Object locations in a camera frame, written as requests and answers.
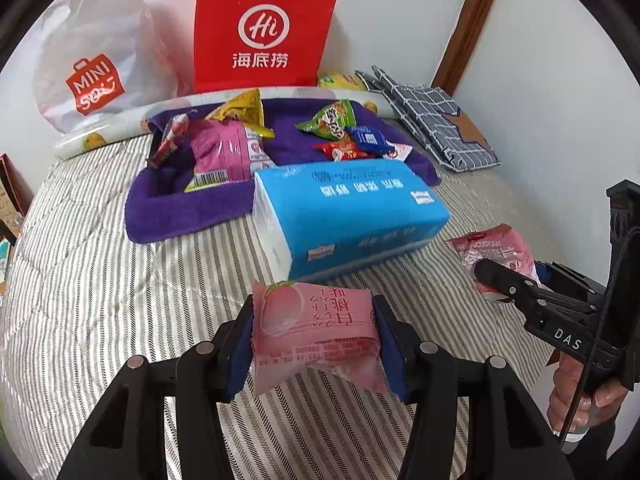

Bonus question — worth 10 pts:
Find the red snack packet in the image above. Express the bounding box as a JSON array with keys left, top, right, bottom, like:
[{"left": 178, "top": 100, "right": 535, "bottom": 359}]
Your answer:
[{"left": 313, "top": 140, "right": 385, "bottom": 162}]

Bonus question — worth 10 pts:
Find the yellow chips bag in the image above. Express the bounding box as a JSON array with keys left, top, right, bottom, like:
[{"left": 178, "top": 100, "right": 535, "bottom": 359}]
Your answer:
[{"left": 316, "top": 71, "right": 369, "bottom": 92}]

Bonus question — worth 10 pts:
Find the yellow snack packet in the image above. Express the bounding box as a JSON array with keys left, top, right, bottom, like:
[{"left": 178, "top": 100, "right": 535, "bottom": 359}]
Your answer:
[{"left": 205, "top": 88, "right": 266, "bottom": 127}]

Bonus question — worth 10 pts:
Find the large pink snack bag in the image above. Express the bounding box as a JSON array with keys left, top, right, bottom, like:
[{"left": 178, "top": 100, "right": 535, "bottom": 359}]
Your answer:
[{"left": 184, "top": 119, "right": 277, "bottom": 194}]

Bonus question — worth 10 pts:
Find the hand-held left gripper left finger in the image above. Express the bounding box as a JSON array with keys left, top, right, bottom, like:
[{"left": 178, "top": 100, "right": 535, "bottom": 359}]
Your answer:
[{"left": 55, "top": 297, "right": 258, "bottom": 480}]

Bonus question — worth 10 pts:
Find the dark red book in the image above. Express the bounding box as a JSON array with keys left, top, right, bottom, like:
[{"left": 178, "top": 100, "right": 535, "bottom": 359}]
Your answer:
[{"left": 0, "top": 153, "right": 35, "bottom": 217}]

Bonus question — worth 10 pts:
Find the long pink snack packet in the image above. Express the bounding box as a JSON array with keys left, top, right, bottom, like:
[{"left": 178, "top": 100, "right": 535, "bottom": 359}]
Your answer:
[{"left": 381, "top": 142, "right": 414, "bottom": 162}]

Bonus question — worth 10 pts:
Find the patterned book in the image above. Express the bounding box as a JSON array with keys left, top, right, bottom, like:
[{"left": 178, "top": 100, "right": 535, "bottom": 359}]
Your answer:
[{"left": 0, "top": 180, "right": 25, "bottom": 242}]

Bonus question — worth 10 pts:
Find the green snack packet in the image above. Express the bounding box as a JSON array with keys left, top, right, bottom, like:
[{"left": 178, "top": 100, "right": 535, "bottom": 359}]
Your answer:
[{"left": 295, "top": 98, "right": 357, "bottom": 142}]

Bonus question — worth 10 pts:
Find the blue snack packet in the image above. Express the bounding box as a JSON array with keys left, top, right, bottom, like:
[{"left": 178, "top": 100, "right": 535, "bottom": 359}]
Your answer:
[{"left": 345, "top": 125, "right": 394, "bottom": 157}]

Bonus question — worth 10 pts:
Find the red paper bag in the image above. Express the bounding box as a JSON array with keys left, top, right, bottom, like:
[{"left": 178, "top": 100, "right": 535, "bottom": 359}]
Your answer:
[{"left": 193, "top": 0, "right": 344, "bottom": 95}]

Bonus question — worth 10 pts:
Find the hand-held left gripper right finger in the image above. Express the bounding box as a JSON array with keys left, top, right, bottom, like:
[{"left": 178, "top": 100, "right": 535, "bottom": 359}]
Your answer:
[{"left": 372, "top": 294, "right": 576, "bottom": 480}]

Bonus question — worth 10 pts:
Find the pink white pastry packet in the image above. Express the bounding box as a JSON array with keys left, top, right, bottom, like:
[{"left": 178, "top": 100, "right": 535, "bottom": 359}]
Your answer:
[{"left": 250, "top": 280, "right": 388, "bottom": 397}]

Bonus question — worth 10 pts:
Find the blue tissue pack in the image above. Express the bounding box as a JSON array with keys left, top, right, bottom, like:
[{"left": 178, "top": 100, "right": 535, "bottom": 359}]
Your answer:
[{"left": 251, "top": 161, "right": 453, "bottom": 282}]

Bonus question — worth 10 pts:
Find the person's right hand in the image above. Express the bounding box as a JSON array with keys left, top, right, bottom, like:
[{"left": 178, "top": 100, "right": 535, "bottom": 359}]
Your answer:
[{"left": 546, "top": 350, "right": 636, "bottom": 431}]

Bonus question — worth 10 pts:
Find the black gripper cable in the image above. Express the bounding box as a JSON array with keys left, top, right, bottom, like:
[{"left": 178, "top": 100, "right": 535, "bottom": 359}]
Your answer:
[{"left": 560, "top": 237, "right": 628, "bottom": 453}]

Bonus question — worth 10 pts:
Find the purple towel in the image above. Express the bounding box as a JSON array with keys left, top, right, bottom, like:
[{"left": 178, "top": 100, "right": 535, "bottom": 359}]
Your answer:
[{"left": 124, "top": 99, "right": 443, "bottom": 246}]

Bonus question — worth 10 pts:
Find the white plastic shopping bag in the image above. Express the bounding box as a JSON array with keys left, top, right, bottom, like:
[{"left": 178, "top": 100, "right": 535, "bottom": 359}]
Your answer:
[{"left": 33, "top": 0, "right": 197, "bottom": 136}]

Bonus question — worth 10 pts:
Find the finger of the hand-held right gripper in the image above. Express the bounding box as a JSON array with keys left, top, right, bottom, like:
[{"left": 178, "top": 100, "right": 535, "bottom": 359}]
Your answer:
[
  {"left": 534, "top": 260, "right": 608, "bottom": 301},
  {"left": 472, "top": 257, "right": 556, "bottom": 328}
]

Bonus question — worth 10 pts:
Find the small pink candy packet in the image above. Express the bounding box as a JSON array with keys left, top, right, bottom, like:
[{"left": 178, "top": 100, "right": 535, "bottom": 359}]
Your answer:
[{"left": 146, "top": 114, "right": 191, "bottom": 167}]

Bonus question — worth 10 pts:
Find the pale pink puffed snack bag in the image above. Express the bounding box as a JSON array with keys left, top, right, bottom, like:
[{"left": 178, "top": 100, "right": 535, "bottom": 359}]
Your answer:
[{"left": 446, "top": 223, "right": 538, "bottom": 305}]

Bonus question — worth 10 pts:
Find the grey checked cloth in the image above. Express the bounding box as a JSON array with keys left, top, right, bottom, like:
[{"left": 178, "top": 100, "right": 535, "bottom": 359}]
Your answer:
[{"left": 354, "top": 64, "right": 501, "bottom": 174}]

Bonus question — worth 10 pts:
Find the brown wooden door frame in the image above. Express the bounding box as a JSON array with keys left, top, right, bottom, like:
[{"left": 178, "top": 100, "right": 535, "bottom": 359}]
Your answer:
[{"left": 430, "top": 0, "right": 507, "bottom": 100}]

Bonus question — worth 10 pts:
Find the fruit print paper roll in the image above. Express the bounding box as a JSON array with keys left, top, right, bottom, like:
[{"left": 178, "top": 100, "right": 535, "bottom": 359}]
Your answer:
[{"left": 52, "top": 85, "right": 397, "bottom": 162}]

